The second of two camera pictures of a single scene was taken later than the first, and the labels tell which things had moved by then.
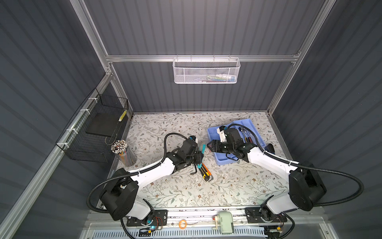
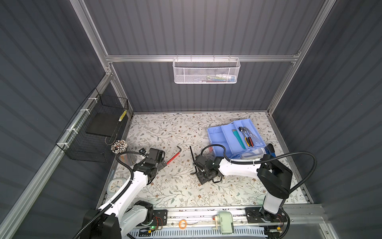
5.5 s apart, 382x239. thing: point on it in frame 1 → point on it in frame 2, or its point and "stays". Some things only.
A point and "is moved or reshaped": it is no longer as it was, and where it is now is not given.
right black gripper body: x=225 y=148 → x=202 y=176
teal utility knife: x=200 y=165 is moved or reshaped
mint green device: x=225 y=218 stays
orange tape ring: x=180 y=224 stays
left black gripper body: x=196 y=158 → x=160 y=166
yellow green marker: x=123 y=115 stays
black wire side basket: x=99 y=123 stays
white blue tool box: x=246 y=132 stays
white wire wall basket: x=203 y=70 stays
